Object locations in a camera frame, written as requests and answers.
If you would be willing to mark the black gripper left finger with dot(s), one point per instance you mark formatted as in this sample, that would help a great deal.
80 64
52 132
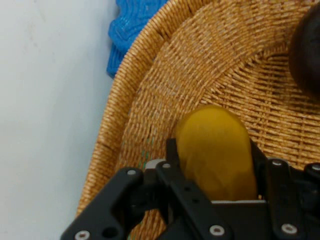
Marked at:
105 207

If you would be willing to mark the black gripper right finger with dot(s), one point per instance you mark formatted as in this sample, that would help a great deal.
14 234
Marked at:
282 195

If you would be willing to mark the yellow oblong soft fruit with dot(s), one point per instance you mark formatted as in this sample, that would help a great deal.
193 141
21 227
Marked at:
215 155

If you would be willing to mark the dark brown round fruit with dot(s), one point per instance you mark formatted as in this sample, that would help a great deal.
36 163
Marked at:
308 55

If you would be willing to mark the woven wicker basket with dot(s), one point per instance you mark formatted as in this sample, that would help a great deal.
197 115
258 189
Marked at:
212 62

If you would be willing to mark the blue ribbed plastic object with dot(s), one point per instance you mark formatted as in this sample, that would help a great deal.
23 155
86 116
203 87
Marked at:
125 32

